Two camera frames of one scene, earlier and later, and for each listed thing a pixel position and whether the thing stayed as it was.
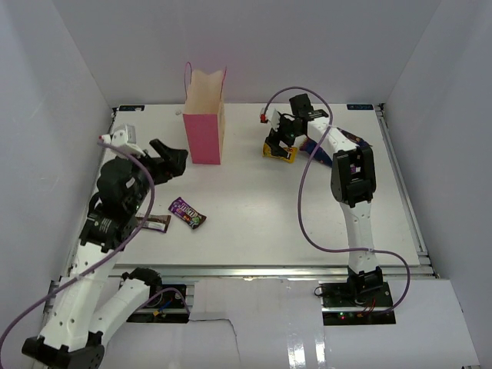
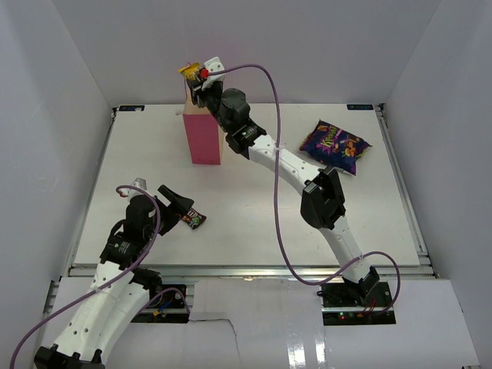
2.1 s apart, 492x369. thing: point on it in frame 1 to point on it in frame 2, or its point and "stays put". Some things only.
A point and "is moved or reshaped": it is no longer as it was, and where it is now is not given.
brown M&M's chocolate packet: (192, 216) stays put
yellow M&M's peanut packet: (290, 151) is moved or reshaped
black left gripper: (173, 164) to (178, 206)
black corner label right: (360, 107) stays put
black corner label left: (131, 108) stays put
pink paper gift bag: (204, 114) stays put
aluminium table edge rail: (270, 271) stays put
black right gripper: (276, 137) to (199, 94)
